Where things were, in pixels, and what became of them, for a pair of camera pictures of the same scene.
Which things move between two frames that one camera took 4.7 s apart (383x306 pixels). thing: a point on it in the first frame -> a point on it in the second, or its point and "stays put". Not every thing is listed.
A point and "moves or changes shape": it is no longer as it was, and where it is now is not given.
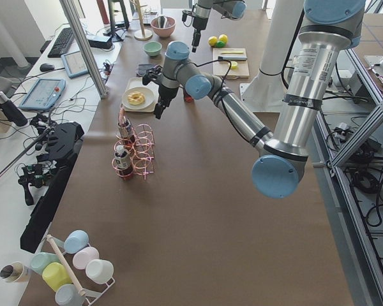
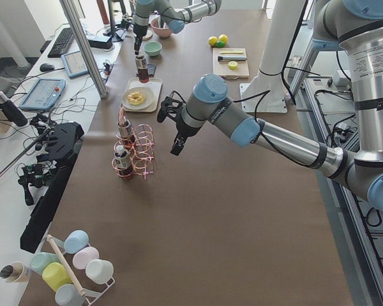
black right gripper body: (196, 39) -> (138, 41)
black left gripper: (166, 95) -> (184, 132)
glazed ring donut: (136, 98) stays put
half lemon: (234, 65) stays put
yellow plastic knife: (233, 52) stays put
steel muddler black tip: (232, 57) stays put
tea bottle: (187, 97) moves or changes shape
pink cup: (83, 255) stays put
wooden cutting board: (232, 62) stays put
